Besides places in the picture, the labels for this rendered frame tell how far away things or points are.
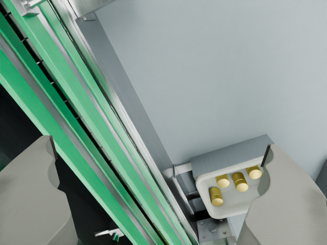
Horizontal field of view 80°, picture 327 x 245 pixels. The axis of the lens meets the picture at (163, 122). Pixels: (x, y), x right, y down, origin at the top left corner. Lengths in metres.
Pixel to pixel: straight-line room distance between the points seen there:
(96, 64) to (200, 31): 0.23
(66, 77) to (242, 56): 0.37
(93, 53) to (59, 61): 0.08
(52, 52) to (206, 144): 0.43
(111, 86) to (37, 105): 0.12
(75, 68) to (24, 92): 0.08
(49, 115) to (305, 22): 0.53
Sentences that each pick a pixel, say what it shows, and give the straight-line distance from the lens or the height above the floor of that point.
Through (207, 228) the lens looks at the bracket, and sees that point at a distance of 0.67.
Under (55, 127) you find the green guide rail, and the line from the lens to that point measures 0.36.
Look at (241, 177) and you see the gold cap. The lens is 0.62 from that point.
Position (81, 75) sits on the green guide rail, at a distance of 0.34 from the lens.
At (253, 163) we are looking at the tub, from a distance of 0.53.
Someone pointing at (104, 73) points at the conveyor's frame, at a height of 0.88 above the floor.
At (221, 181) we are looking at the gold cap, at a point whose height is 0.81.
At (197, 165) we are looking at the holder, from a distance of 0.56.
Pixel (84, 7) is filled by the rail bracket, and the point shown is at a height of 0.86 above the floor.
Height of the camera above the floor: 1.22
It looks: 62 degrees down
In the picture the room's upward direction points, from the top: 177 degrees counter-clockwise
